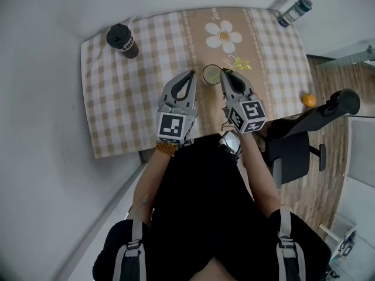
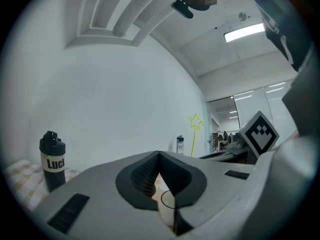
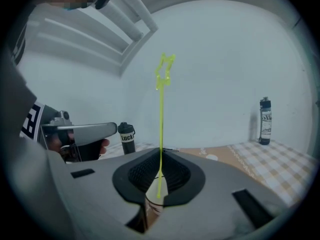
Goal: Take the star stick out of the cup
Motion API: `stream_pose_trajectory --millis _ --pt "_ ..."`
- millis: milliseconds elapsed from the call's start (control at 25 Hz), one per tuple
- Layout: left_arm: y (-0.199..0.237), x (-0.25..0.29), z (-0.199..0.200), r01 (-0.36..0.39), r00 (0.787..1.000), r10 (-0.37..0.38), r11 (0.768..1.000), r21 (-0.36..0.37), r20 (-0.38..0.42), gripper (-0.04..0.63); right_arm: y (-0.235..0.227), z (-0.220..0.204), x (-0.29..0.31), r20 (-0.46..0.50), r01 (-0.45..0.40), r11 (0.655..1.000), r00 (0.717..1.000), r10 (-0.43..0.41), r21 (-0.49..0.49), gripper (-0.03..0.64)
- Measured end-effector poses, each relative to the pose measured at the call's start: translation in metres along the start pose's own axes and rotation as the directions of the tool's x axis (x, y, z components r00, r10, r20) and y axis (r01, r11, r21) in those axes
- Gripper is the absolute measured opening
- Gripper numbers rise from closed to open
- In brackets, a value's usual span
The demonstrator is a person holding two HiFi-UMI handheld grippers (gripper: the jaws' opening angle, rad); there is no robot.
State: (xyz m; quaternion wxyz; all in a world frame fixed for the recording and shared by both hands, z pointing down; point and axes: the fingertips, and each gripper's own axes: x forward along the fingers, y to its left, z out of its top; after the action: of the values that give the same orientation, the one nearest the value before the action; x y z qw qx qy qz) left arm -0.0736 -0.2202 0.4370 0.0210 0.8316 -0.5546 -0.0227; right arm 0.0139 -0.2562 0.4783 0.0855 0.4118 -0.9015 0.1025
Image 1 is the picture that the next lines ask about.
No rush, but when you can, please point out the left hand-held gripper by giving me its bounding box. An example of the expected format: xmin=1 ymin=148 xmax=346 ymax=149
xmin=155 ymin=70 xmax=199 ymax=148

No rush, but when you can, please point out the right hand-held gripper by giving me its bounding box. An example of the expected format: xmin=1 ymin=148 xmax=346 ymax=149
xmin=219 ymin=70 xmax=268 ymax=135

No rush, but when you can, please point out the yellow-green curly plastic straw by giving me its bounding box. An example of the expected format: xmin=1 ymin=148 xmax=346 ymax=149
xmin=209 ymin=57 xmax=253 ymax=81

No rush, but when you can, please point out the white floral mug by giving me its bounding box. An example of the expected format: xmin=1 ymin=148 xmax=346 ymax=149
xmin=202 ymin=64 xmax=221 ymax=87

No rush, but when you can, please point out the person's left forearm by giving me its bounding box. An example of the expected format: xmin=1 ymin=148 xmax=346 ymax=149
xmin=131 ymin=145 xmax=176 ymax=231

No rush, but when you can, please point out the person's right forearm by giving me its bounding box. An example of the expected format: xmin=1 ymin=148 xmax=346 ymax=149
xmin=240 ymin=133 xmax=282 ymax=219

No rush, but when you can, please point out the beige checked flower tablecloth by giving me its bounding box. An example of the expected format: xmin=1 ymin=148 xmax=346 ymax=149
xmin=80 ymin=6 xmax=311 ymax=159

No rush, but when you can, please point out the black screen device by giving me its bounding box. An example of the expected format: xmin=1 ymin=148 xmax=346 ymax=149
xmin=219 ymin=129 xmax=243 ymax=160

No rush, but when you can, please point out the orange fruit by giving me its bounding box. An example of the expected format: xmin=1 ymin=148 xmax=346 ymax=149
xmin=302 ymin=93 xmax=317 ymax=108

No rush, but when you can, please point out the black shaker bottle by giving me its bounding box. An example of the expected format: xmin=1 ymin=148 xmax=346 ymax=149
xmin=105 ymin=23 xmax=140 ymax=60

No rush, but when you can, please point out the black office chair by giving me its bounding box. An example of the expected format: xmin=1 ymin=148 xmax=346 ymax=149
xmin=262 ymin=88 xmax=361 ymax=187

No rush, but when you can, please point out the clear water bottle dark cap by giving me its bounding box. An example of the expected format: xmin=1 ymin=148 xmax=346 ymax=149
xmin=277 ymin=0 xmax=313 ymax=28

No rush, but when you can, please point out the person's black clothing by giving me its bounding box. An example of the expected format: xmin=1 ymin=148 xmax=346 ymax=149
xmin=93 ymin=133 xmax=332 ymax=281

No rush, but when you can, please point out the white metal rack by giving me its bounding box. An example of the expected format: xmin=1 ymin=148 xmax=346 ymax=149
xmin=319 ymin=212 xmax=375 ymax=281

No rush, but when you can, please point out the brown bead bracelet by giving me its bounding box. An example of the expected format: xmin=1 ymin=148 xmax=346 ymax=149
xmin=155 ymin=140 xmax=178 ymax=157

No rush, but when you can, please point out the grey backpack strap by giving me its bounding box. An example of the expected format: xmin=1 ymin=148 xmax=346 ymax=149
xmin=275 ymin=208 xmax=307 ymax=281
xmin=112 ymin=218 xmax=147 ymax=281

